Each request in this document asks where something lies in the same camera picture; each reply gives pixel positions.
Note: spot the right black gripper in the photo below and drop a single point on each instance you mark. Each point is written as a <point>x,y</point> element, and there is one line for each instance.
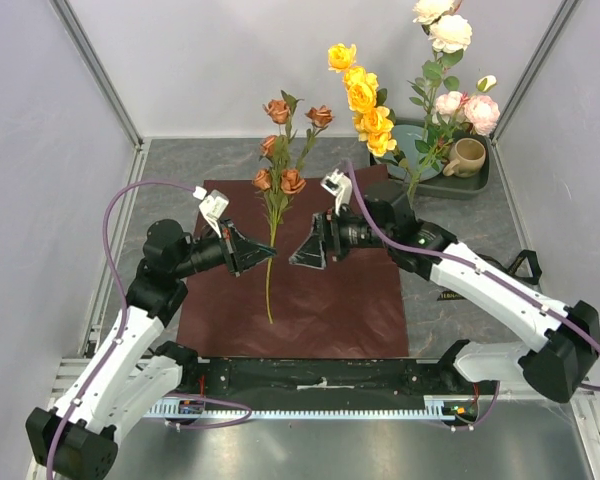
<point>326,230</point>

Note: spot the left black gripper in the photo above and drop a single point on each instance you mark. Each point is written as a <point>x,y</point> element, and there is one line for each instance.
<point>239,252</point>

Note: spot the flower bouquet red paper wrap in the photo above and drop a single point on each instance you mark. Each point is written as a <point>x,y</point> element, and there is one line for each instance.
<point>351,309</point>

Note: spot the orange brown flower stem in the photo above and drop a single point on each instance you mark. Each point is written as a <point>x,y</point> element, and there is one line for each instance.
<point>282,180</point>

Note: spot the yellow rose stem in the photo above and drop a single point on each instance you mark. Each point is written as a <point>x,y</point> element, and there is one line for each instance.
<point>373,121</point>

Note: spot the pink rose stem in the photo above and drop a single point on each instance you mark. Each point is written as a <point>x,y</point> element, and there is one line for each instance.
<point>476,113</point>

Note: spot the white rose stem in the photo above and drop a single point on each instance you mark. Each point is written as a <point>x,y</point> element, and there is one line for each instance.
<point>449,35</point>

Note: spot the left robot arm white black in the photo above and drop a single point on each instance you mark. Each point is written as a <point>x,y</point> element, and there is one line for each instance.
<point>80,436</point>

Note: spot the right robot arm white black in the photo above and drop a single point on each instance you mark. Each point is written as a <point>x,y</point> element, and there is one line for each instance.
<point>557,344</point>

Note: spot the clear glass vase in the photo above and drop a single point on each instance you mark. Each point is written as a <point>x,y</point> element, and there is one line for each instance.
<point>410,184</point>

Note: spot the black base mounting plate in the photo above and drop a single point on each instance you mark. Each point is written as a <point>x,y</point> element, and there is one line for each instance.
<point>320,385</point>

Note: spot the teal ceramic plate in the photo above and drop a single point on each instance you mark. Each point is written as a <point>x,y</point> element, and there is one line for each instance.
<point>406,132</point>

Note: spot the dark green tray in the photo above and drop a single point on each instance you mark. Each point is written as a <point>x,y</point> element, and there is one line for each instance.
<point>453,187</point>

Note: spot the beige ceramic mug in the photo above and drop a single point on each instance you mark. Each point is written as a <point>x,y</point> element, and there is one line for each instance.
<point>466,158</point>

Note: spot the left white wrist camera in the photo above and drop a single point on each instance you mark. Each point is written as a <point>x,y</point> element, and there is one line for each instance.
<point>212,206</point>

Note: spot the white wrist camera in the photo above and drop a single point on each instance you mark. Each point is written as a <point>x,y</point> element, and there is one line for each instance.
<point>212,206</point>
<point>339,185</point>

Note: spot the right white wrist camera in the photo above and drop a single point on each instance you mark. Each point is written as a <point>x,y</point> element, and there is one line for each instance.
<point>339,185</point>

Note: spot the light blue cable duct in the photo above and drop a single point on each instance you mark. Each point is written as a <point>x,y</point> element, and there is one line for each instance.
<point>175,409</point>

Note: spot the left aluminium corner post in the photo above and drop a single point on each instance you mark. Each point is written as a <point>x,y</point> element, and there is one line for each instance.
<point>85,48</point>

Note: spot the aluminium corner post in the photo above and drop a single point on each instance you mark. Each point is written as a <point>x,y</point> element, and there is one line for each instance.
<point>85,48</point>
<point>548,40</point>

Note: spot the right aluminium corner post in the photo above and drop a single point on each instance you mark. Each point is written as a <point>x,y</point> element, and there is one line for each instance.
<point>548,40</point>

